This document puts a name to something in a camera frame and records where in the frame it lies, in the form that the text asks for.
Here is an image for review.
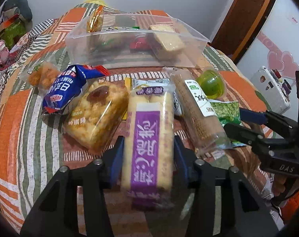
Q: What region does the pink rabbit toy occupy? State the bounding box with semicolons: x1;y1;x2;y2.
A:
0;40;9;65

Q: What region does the square cracker packet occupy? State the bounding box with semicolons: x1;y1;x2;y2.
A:
146;24;185;60

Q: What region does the white stickered suitcase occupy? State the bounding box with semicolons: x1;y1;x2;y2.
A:
251;66;291;114

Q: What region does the breadstick packet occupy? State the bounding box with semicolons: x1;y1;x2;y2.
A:
86;5;104;33

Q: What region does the caramel puff pastry packet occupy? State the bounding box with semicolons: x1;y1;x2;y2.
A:
64;81;129;155

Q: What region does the yellow curved bed rail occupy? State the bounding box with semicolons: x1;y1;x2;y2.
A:
84;0;107;6

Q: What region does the red snack packet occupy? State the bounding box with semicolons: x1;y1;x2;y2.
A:
130;35;150;52

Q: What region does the brown oat biscuit roll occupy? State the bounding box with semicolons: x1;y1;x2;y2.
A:
163;67;230;156

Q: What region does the green jelly cup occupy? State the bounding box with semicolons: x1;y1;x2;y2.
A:
196;69;227;100

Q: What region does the purple label cake packet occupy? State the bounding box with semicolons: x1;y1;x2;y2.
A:
121;84;175;207

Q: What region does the right hand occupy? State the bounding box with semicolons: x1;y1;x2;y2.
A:
272;174;296;198

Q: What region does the wooden wardrobe with hearts door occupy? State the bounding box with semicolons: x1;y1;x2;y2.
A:
237;0;299;120

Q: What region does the green pea snack bag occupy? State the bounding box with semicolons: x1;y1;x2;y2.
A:
209;100;245;151

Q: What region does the orange fried snack bag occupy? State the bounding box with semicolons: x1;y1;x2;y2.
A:
27;61;60;90

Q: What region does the mushroom snack packet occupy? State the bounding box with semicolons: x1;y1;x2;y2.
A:
96;26;140;51

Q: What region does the brown wooden door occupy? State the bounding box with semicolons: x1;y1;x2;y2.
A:
210;0;275;63

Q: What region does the grey body pillow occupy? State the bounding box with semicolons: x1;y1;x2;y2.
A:
1;0;33;22

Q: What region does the blue round biscuit bag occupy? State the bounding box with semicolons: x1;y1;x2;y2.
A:
42;64;110;115

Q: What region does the clear plastic storage bin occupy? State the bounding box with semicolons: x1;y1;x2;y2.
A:
65;13;209;69

